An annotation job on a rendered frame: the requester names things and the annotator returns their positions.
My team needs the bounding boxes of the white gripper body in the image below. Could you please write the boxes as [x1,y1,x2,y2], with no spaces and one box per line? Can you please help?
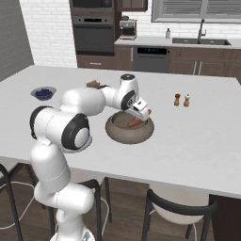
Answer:
[133,100,152,122]

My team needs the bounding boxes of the brown grey bowl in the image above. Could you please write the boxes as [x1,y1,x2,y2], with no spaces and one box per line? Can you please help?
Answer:
[104,110,155,145]

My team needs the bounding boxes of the blue bowl of blueberries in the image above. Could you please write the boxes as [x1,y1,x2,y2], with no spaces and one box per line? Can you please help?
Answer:
[30,86,57,102]

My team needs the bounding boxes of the brown pepper shaker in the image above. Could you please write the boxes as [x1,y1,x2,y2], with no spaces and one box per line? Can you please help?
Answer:
[173,92,182,107]

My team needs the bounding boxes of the brown white-topped salt shaker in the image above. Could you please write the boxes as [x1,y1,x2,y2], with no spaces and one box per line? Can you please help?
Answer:
[183,93,191,108]

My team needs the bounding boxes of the grey dishwasher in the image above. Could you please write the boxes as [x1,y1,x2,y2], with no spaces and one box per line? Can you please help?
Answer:
[132,45,172,74]

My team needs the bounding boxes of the brown lumpy object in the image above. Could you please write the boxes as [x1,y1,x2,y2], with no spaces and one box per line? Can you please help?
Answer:
[86,79,109,90]

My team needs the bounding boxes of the dark brown cupboards under coffee machine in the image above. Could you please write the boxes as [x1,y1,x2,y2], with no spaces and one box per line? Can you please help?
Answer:
[76,43,135,72]

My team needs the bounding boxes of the dark brown base cupboards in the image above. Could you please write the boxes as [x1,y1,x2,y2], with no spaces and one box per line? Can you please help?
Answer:
[169,46,241,83]

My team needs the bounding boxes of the silver coffee machine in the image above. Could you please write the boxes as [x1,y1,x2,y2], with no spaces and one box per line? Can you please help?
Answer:
[119,15,138,41]

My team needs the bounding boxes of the dark sink basin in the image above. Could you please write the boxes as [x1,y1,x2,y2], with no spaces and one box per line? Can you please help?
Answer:
[171,37,233,46]

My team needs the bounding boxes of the dark tap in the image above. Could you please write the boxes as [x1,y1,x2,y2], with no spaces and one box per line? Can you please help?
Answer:
[197,18,208,44]

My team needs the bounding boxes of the window with grey blinds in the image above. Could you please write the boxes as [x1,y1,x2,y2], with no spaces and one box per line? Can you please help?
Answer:
[151,0,241,24]

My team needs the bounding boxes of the black microwave oven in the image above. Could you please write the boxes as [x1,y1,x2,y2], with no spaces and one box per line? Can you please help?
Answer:
[69,0,116,14]

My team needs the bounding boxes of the dark brown island base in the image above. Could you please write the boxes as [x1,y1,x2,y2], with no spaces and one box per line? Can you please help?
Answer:
[208,193,241,241]

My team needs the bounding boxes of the black wall oven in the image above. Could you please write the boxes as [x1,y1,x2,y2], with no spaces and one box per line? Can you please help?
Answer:
[71,13,116,57]

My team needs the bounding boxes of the dark brown wall cupboard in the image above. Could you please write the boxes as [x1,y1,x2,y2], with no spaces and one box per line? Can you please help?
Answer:
[116,0,149,13]

